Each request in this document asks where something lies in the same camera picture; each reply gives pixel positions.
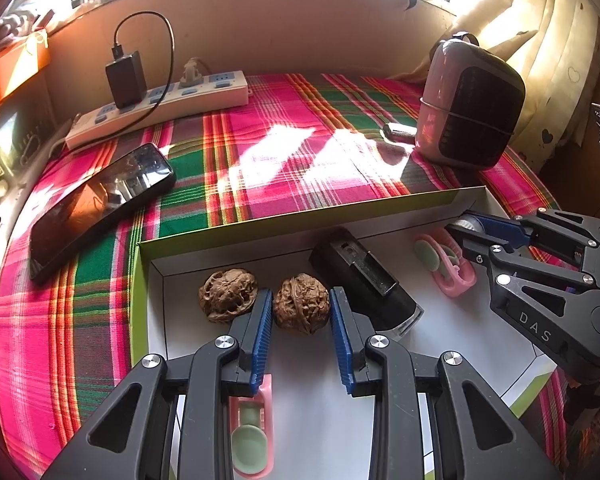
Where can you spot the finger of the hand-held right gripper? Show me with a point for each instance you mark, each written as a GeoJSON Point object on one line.
{"type": "Point", "coordinates": [470, 242]}
{"type": "Point", "coordinates": [502, 230]}

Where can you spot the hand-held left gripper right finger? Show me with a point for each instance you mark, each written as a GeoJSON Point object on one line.
{"type": "Point", "coordinates": [341, 340]}

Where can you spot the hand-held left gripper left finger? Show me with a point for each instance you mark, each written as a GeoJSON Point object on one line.
{"type": "Point", "coordinates": [260, 340]}

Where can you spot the small pink green clip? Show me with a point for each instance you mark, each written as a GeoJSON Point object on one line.
{"type": "Point", "coordinates": [450, 280]}

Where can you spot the brown walnut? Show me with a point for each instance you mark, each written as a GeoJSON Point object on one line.
{"type": "Point", "coordinates": [301, 302]}
{"type": "Point", "coordinates": [227, 295]}

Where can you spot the black rectangular clear-tipped device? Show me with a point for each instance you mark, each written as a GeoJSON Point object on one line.
{"type": "Point", "coordinates": [360, 280]}

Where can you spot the green white cardboard box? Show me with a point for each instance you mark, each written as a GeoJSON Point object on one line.
{"type": "Point", "coordinates": [305, 410]}

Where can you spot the large pink green clip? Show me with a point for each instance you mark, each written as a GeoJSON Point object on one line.
{"type": "Point", "coordinates": [250, 440]}

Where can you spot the plaid tablecloth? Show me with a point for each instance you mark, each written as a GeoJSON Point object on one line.
{"type": "Point", "coordinates": [280, 160]}

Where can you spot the cream heart print curtain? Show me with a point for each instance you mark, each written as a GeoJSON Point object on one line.
{"type": "Point", "coordinates": [545, 35]}

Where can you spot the black smartphone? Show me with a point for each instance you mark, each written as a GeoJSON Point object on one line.
{"type": "Point", "coordinates": [100, 205]}

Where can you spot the white power strip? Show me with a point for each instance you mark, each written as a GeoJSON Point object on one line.
{"type": "Point", "coordinates": [195, 97]}

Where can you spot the white plug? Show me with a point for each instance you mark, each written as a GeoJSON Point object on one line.
{"type": "Point", "coordinates": [191, 72]}

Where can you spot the black charger adapter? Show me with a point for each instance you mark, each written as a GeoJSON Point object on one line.
{"type": "Point", "coordinates": [126, 80]}

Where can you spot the orange tray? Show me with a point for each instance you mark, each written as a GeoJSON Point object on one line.
{"type": "Point", "coordinates": [10, 70]}

